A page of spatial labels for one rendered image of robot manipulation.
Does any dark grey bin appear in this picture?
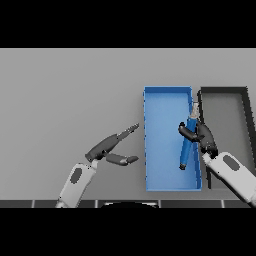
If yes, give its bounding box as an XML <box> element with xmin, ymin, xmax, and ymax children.
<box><xmin>197</xmin><ymin>86</ymin><xmax>256</xmax><ymax>190</ymax></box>

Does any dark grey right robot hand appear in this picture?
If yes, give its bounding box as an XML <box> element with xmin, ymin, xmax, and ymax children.
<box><xmin>177</xmin><ymin>120</ymin><xmax>219</xmax><ymax>159</ymax></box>

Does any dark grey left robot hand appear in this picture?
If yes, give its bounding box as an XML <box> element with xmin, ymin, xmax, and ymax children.
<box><xmin>84</xmin><ymin>122</ymin><xmax>141</xmax><ymax>167</ymax></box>

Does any blue bin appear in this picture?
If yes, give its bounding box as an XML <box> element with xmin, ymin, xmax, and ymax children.
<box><xmin>143</xmin><ymin>85</ymin><xmax>203</xmax><ymax>193</ymax></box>

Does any blue pipe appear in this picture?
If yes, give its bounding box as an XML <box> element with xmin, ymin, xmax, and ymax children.
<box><xmin>178</xmin><ymin>102</ymin><xmax>200</xmax><ymax>171</ymax></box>

